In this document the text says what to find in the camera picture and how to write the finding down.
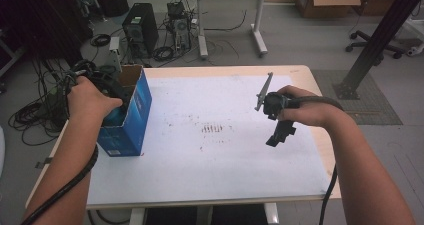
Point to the blue cardboard box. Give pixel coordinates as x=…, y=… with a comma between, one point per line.
x=131, y=131

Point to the black metal stand beam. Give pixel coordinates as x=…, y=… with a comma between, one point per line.
x=376, y=41

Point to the dark curtain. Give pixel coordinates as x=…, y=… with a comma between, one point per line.
x=40, y=18

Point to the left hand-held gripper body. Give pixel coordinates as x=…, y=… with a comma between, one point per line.
x=111, y=86

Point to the black office chair base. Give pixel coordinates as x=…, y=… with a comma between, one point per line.
x=370, y=43

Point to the grey floor mat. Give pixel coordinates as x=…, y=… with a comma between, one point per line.
x=380, y=108

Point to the beige wooden table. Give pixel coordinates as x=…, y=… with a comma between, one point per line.
x=166, y=72

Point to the person's left hand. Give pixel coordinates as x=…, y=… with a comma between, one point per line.
x=86, y=101

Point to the open brown cardboard box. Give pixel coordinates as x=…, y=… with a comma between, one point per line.
x=328, y=3

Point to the person's right hand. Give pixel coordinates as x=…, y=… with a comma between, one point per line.
x=310, y=110

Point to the grey metal bracket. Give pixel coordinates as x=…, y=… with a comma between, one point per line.
x=115, y=55

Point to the grey metal clip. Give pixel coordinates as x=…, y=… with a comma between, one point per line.
x=43, y=163

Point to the small open computer case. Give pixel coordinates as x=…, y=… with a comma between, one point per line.
x=180, y=28

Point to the black computer tower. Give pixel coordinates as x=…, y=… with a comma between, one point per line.
x=141, y=26

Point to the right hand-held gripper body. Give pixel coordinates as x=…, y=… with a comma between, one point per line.
x=273, y=105

